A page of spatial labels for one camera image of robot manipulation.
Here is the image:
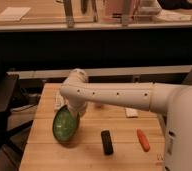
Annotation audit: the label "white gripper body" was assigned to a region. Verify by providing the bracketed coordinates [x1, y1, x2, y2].
[67, 101, 87, 118]

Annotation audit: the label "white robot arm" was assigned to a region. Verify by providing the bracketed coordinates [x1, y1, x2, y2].
[60, 69, 192, 171]

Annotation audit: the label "black rectangular block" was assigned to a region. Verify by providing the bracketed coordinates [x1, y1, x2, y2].
[101, 130, 114, 155]

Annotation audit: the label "orange carrot toy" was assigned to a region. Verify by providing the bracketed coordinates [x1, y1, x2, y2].
[137, 129, 150, 152]

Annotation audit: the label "black chair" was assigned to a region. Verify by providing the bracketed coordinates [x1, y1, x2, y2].
[0, 73, 21, 168]

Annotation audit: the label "white paper sheet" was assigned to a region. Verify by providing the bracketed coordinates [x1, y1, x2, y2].
[0, 7, 30, 22]

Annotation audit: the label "grey metal rail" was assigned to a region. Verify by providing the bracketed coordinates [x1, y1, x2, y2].
[9, 65, 192, 79]

